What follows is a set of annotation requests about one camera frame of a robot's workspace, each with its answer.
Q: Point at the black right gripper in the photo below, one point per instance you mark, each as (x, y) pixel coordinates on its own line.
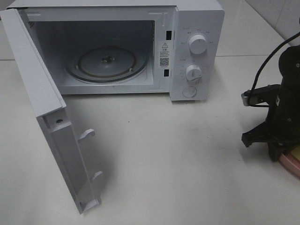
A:
(282, 123)

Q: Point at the pink round plate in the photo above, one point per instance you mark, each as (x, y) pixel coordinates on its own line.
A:
(290, 164)

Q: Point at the round white door button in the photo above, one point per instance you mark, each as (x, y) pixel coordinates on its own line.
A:
(189, 92)

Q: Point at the white microwave door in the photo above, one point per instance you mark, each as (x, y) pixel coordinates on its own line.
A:
(50, 110)

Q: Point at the white bread sandwich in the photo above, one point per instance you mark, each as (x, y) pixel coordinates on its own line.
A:
(293, 152)

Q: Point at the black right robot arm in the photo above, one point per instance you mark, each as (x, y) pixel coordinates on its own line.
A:
(289, 67)

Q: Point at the lower white timer knob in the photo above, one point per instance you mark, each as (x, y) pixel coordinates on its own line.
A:
(193, 73)

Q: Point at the upper white power knob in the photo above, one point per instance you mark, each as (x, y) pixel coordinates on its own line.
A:
(198, 44)

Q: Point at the white microwave oven body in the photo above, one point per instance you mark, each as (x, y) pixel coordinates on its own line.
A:
(62, 28)

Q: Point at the white warning label sticker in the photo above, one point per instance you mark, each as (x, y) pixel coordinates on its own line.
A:
(164, 54)

